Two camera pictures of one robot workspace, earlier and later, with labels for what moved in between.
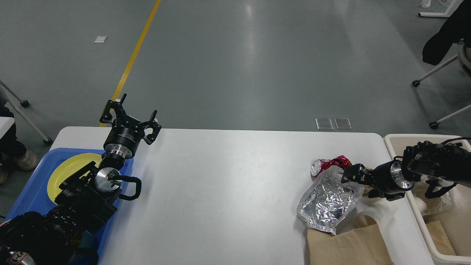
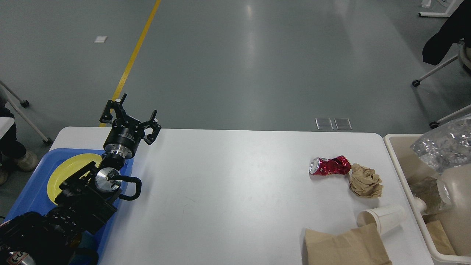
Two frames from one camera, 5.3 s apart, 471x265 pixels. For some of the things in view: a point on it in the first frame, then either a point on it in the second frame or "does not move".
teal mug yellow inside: [84, 247] does not move
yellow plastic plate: [67, 168] does not move
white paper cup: [382, 209] -> [387, 219]
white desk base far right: [447, 14] does not move
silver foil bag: [327, 200] -> [448, 145]
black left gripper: [123, 138] does not move
